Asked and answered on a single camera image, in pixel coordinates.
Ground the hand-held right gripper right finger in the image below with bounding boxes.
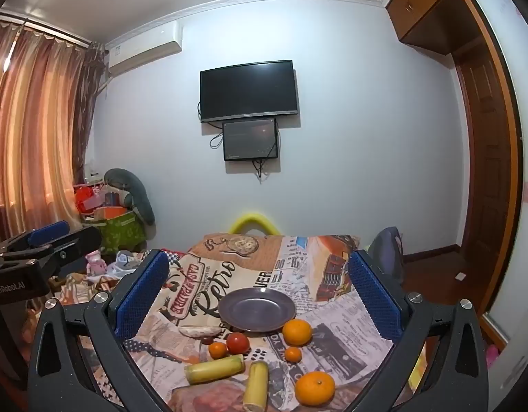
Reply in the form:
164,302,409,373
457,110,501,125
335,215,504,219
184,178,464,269
347,249,498,412

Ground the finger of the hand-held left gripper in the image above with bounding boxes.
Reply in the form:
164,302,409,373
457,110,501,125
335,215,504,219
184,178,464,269
0,220,72,262
2,226,104,279

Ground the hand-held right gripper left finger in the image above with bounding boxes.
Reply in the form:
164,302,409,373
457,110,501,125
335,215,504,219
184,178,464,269
27,249,179,412

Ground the pale sweet potato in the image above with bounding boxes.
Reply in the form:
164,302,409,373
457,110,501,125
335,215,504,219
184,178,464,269
178,324,222,339

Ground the large orange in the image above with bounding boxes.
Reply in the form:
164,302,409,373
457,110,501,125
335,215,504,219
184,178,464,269
282,319,313,347
295,371,336,406

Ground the yellow corn piece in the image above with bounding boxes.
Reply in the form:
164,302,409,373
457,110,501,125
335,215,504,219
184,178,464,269
184,354,244,386
242,360,270,412

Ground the purple round plate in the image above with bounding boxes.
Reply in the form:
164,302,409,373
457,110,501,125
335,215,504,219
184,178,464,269
218,287,296,337

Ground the pink toy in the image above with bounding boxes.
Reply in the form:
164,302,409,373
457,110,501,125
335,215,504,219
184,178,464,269
86,250,107,274

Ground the red box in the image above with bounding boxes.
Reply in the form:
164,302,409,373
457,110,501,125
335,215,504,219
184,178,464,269
74,184,104,214

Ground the blue-grey chair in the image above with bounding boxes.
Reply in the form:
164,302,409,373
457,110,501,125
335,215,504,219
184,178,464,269
367,227,405,286

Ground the green storage box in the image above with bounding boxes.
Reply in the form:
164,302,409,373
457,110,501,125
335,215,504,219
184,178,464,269
94,210,147,252

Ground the printed tablecloth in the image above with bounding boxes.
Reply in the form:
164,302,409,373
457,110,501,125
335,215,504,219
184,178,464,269
118,232,395,412

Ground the grey plush toy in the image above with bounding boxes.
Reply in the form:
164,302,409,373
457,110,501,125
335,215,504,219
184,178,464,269
103,168,156,226

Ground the orange striped curtain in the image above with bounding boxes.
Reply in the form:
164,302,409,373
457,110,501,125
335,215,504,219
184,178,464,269
0,19,89,241

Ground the red tomato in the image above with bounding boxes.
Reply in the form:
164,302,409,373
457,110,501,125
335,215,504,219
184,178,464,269
227,332,250,355

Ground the brown patterned curtain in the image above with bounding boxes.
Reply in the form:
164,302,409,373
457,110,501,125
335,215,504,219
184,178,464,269
73,42,109,181

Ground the yellow chair back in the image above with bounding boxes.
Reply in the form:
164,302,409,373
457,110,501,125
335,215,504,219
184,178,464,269
229,214,282,237

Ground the wooden door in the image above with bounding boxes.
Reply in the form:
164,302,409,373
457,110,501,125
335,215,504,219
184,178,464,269
455,38,517,305

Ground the white air conditioner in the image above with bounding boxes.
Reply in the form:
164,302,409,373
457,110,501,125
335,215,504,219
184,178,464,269
104,21,184,73

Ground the white sliding wardrobe door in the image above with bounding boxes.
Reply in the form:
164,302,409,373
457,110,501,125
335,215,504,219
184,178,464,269
468,0,528,396

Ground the wooden overhead cabinet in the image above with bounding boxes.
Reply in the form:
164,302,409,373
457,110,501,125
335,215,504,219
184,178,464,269
384,0,479,56

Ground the small black wall monitor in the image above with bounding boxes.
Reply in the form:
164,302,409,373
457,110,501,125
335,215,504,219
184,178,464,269
223,117,278,162

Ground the black wall television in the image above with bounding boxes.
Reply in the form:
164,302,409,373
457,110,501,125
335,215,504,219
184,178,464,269
199,60,300,123

